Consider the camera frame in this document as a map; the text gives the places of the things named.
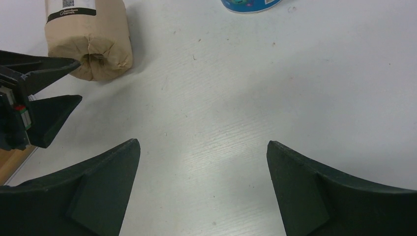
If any white wire wooden shelf rack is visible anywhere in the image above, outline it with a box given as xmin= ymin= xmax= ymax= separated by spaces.
xmin=0 ymin=146 xmax=37 ymax=185

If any blue toilet roll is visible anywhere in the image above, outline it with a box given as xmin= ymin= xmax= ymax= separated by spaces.
xmin=221 ymin=0 xmax=282 ymax=13

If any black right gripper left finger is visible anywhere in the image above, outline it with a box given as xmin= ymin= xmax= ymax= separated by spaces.
xmin=0 ymin=139 xmax=141 ymax=236

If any brown roll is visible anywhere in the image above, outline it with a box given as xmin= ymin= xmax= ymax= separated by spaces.
xmin=44 ymin=0 xmax=133 ymax=81

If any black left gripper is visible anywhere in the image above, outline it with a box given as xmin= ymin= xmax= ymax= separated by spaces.
xmin=0 ymin=50 xmax=82 ymax=151

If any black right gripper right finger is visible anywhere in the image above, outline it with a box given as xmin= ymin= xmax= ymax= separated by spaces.
xmin=267 ymin=141 xmax=417 ymax=236

